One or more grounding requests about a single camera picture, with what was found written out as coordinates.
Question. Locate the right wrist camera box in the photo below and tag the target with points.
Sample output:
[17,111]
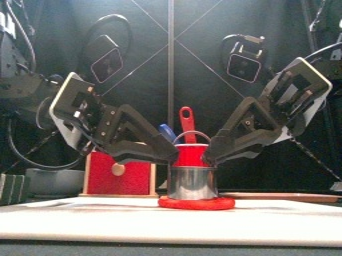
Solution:
[243,66]

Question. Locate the blue plastic utensil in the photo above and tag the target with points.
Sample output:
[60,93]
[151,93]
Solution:
[167,132]

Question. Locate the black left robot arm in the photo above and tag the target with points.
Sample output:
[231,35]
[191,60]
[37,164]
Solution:
[20,86]

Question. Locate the red plastic spatula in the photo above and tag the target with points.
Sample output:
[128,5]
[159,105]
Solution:
[187,125]

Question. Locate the red utensil cup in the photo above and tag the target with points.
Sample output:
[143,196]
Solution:
[191,156]

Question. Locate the wooden drawer box red front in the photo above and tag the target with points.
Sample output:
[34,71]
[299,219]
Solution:
[128,180]

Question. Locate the dark green striped sponge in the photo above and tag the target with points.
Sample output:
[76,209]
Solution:
[13,188]

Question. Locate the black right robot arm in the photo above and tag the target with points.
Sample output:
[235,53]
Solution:
[331,66]

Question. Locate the vertical metal frame pole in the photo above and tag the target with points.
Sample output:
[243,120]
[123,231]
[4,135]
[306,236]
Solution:
[169,50]

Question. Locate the round metal dough cutter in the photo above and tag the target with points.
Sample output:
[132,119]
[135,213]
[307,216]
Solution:
[191,183]

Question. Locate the red play dough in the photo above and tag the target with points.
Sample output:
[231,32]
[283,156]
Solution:
[177,204]

